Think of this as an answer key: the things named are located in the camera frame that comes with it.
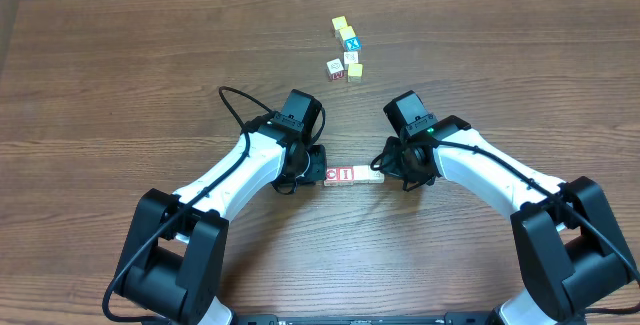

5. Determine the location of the white block blue D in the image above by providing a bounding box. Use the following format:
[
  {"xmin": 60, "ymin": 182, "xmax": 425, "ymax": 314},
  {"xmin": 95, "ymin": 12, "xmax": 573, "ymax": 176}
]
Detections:
[{"xmin": 324, "ymin": 167, "xmax": 340, "ymax": 186}]

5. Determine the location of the yellow wooden block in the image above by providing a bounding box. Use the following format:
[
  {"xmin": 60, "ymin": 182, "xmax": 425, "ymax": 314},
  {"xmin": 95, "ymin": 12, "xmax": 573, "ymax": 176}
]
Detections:
[
  {"xmin": 331, "ymin": 16, "xmax": 348, "ymax": 37},
  {"xmin": 337, "ymin": 26, "xmax": 356, "ymax": 45}
]

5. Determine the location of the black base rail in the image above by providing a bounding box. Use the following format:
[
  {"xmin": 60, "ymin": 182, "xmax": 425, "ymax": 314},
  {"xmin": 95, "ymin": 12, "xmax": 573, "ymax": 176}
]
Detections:
[{"xmin": 141, "ymin": 312, "xmax": 589, "ymax": 325}]

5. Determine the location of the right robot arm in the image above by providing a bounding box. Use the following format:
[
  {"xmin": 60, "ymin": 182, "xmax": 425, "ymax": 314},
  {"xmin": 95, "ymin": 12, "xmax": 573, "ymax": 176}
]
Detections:
[{"xmin": 371, "ymin": 91, "xmax": 639, "ymax": 324}]

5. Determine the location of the white picture block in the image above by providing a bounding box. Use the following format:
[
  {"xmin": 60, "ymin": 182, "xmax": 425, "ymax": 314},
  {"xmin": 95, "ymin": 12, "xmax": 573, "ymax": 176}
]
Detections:
[
  {"xmin": 368, "ymin": 169, "xmax": 385, "ymax": 184},
  {"xmin": 343, "ymin": 51, "xmax": 359, "ymax": 69}
]

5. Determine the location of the yellow block middle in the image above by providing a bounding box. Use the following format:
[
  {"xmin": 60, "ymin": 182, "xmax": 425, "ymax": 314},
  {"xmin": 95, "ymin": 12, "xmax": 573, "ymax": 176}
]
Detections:
[{"xmin": 347, "ymin": 63, "xmax": 363, "ymax": 83}]

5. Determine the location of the white block red side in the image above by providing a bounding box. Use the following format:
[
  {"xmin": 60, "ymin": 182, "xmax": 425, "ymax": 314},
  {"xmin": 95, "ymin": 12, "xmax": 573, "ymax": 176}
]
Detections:
[{"xmin": 326, "ymin": 58, "xmax": 345, "ymax": 81}]

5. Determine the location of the red I wooden block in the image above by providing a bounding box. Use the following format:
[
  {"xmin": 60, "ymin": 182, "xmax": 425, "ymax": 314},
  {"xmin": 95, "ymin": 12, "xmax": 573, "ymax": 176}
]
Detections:
[{"xmin": 337, "ymin": 167, "xmax": 354, "ymax": 185}]

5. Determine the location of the yellow top wooden block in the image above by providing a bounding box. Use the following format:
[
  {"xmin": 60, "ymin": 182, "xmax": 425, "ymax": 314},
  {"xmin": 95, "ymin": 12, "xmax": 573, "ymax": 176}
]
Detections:
[{"xmin": 331, "ymin": 16, "xmax": 348, "ymax": 37}]

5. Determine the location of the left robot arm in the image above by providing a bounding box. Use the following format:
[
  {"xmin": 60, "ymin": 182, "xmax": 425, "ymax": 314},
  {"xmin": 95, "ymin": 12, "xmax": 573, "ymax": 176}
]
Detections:
[{"xmin": 102, "ymin": 90, "xmax": 327, "ymax": 325}]

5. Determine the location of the blue X wooden block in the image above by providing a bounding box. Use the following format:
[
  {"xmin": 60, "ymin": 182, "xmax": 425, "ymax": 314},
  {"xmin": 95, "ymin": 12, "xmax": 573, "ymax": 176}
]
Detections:
[{"xmin": 343, "ymin": 37, "xmax": 362, "ymax": 52}]

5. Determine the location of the white ladybug wooden block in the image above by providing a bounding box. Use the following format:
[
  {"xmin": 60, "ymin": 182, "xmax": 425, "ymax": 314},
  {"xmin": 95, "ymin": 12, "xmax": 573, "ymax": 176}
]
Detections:
[{"xmin": 353, "ymin": 165, "xmax": 371, "ymax": 183}]

